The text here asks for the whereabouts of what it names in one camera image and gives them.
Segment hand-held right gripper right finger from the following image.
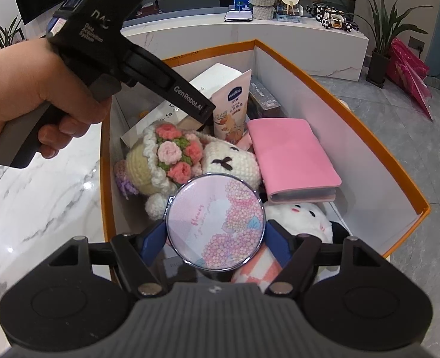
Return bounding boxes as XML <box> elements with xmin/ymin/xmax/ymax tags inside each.
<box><xmin>265</xmin><ymin>220</ymin><xmax>383</xmax><ymax>296</ymax></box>

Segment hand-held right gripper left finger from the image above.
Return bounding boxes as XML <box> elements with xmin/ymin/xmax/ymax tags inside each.
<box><xmin>49</xmin><ymin>219</ymin><xmax>168</xmax><ymax>297</ymax></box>

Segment dark grey box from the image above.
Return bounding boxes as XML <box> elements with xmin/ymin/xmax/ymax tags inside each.
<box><xmin>157</xmin><ymin>248</ymin><xmax>209</xmax><ymax>284</ymax></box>

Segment round pink floral mirror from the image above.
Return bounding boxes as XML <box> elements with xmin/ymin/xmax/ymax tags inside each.
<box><xmin>166</xmin><ymin>173</ymin><xmax>266</xmax><ymax>271</ymax></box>

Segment pink notebook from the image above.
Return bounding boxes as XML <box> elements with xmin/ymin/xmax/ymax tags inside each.
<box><xmin>247</xmin><ymin>118</ymin><xmax>342</xmax><ymax>204</ymax></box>

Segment crochet doll with flowers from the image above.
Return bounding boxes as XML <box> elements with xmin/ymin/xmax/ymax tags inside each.
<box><xmin>114</xmin><ymin>121</ymin><xmax>261</xmax><ymax>221</ymax></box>

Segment orange storage box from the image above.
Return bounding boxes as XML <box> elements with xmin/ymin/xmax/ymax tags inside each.
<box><xmin>100</xmin><ymin>38</ymin><xmax>431</xmax><ymax>281</ymax></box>

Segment white lotion tube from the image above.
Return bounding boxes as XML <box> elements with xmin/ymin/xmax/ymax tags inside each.
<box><xmin>210</xmin><ymin>69</ymin><xmax>253</xmax><ymax>144</ymax></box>

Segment person's left hand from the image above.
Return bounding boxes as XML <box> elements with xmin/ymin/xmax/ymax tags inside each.
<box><xmin>0</xmin><ymin>39</ymin><xmax>112</xmax><ymax>159</ymax></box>

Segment white plush toy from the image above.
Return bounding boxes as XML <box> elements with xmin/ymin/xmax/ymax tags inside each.
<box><xmin>265</xmin><ymin>201</ymin><xmax>351</xmax><ymax>249</ymax></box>

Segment pink checkered cloth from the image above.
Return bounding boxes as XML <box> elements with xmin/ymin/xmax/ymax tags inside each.
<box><xmin>230</xmin><ymin>244</ymin><xmax>285</xmax><ymax>284</ymax></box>

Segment small green plant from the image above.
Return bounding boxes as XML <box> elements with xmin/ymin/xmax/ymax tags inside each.
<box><xmin>0</xmin><ymin>17</ymin><xmax>24</xmax><ymax>50</ymax></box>

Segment blue grey tray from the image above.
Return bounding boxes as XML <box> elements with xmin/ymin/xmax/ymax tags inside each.
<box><xmin>224</xmin><ymin>9</ymin><xmax>253</xmax><ymax>22</ymax></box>

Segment white marble tv cabinet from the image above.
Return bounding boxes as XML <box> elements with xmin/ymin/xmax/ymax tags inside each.
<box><xmin>123</xmin><ymin>0</ymin><xmax>370</xmax><ymax>83</ymax></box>

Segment pink bag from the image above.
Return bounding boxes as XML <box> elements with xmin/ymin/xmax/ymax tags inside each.
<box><xmin>386</xmin><ymin>38</ymin><xmax>436</xmax><ymax>121</ymax></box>

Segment checkered toy cars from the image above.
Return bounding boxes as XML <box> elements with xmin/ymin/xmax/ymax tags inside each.
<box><xmin>306</xmin><ymin>2</ymin><xmax>360</xmax><ymax>33</ymax></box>

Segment potted green plant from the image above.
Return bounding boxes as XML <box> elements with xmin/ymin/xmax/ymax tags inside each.
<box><xmin>348</xmin><ymin>0</ymin><xmax>434</xmax><ymax>89</ymax></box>

